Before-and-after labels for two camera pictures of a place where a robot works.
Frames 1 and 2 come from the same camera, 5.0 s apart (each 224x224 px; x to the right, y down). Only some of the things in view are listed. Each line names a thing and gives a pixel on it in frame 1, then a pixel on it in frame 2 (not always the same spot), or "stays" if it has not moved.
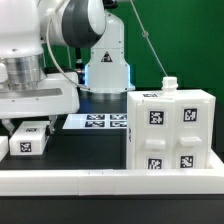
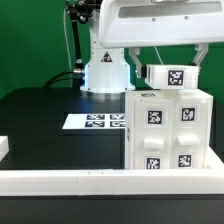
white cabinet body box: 170,128 stays
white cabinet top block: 29,138 to 172,76
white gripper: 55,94 to 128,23
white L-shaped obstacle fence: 93,182 stays
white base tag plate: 95,121 stays
